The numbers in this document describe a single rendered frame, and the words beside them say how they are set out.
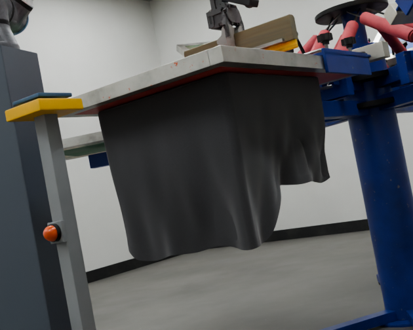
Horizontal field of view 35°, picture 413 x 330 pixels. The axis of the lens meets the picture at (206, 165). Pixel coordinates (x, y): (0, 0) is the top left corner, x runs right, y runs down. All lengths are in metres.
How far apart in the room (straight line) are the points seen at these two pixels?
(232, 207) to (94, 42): 5.66
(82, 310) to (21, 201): 0.49
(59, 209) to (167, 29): 6.33
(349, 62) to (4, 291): 1.21
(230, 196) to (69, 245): 0.39
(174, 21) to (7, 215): 5.95
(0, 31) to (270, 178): 0.93
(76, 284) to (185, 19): 6.24
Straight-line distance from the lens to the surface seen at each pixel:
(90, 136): 2.65
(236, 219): 1.56
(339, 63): 1.93
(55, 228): 1.53
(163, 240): 1.73
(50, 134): 1.56
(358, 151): 2.79
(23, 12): 2.23
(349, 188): 6.55
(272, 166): 1.67
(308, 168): 1.82
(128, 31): 7.57
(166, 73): 1.55
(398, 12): 2.24
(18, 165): 1.93
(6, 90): 1.96
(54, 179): 1.55
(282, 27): 1.96
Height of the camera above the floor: 0.68
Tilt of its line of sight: 2 degrees up
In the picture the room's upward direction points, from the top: 11 degrees counter-clockwise
